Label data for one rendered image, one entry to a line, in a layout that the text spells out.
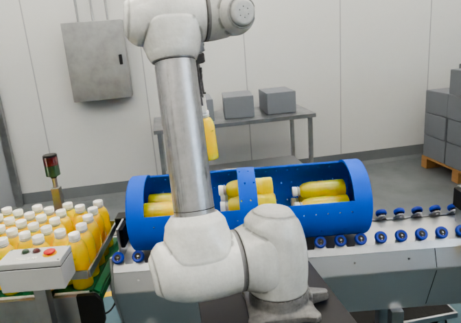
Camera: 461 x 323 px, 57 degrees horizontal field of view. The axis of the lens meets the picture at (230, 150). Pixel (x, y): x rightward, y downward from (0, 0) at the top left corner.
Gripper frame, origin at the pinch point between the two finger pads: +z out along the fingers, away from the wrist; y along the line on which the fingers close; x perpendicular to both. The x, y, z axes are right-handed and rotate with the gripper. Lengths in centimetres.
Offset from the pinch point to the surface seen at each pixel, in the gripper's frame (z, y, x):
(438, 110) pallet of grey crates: 103, 290, -230
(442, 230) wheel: 52, -29, -84
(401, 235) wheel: 51, -30, -68
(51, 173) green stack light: 25, 11, 74
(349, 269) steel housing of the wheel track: 61, -34, -48
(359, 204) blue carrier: 35, -33, -53
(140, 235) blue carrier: 36, -35, 25
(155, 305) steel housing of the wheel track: 67, -34, 26
